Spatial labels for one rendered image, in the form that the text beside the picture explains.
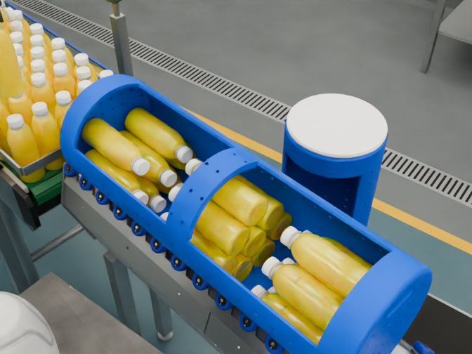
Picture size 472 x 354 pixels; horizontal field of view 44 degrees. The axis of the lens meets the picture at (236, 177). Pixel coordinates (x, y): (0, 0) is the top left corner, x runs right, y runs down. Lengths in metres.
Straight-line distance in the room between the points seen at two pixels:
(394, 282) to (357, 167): 0.60
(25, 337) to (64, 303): 0.35
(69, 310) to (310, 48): 3.00
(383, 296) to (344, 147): 0.63
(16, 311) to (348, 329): 0.53
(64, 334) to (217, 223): 0.37
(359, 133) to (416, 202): 1.38
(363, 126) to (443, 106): 2.00
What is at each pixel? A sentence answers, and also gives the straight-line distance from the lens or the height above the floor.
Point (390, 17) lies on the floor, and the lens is 4.44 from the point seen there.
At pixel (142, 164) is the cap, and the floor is 1.13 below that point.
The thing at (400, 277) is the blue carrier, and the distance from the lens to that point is 1.05.
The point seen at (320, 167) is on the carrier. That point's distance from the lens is 1.57.
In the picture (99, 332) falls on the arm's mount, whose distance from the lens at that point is 1.24.
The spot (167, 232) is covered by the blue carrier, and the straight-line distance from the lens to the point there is 1.24.
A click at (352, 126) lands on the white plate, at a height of 1.04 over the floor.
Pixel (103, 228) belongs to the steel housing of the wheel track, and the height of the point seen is 0.87.
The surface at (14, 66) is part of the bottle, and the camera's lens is 1.60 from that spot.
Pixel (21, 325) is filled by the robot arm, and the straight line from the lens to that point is 0.95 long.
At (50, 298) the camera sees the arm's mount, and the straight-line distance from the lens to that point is 1.31.
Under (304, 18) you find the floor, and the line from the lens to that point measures 4.31.
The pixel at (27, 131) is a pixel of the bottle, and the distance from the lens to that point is 1.64.
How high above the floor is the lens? 2.04
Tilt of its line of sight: 44 degrees down
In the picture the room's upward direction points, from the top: straight up
